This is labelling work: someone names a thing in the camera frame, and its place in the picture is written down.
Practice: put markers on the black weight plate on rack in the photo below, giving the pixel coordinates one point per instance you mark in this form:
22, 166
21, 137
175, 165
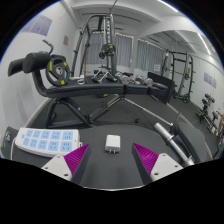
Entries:
108, 50

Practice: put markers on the white paper sign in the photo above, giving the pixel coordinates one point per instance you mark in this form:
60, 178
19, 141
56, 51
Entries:
156, 67

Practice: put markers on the silver barbell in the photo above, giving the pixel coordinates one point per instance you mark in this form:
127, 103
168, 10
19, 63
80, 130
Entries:
173, 141

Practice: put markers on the black padded box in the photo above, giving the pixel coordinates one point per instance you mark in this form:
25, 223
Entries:
161, 86

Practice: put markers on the group of grey dumbbells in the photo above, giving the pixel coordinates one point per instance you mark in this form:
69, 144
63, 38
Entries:
133, 80

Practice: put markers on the grey window curtain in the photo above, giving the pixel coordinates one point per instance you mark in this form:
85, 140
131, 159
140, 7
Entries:
148, 55
125, 50

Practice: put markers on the long ceiling strip light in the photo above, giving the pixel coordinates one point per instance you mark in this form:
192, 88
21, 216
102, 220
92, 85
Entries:
168, 6

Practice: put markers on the black yellow-marked weight plate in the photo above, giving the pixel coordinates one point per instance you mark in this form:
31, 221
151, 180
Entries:
50, 75

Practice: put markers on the dumbbell storage rack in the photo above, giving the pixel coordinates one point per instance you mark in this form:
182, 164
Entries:
208, 106

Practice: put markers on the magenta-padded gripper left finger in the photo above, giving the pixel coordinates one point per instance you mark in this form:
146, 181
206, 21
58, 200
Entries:
58, 165

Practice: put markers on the black weight bench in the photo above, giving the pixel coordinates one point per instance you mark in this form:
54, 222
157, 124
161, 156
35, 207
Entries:
86, 89

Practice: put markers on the white power strip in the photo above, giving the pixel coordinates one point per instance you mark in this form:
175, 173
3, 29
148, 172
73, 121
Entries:
46, 140

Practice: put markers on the black squat rack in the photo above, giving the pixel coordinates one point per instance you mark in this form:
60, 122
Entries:
186, 76

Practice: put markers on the short ceiling strip light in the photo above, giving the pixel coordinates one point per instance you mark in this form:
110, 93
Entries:
204, 42

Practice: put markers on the white charger block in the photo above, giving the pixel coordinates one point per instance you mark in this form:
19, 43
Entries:
112, 142

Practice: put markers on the large purple wall poster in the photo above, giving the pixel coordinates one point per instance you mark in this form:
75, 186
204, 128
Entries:
40, 25

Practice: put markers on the small purple wall poster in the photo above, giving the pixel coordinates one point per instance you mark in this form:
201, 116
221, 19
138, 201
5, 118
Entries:
210, 80

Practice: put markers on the brown wall plaque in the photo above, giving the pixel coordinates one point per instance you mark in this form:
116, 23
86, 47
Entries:
66, 40

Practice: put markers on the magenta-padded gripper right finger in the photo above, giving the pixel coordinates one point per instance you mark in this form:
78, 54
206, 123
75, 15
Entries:
165, 165

